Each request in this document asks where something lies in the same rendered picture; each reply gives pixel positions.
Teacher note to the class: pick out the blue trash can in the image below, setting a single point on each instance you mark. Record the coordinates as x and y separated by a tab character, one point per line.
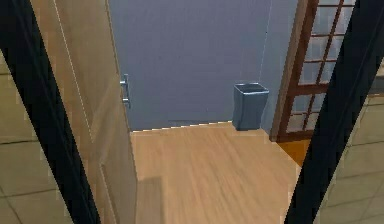
249	106

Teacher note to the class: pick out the light wooden room door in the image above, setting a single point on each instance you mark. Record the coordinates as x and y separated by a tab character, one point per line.
90	100

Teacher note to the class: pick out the brown glass-paned door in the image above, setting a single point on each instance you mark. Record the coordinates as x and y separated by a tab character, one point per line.
310	73

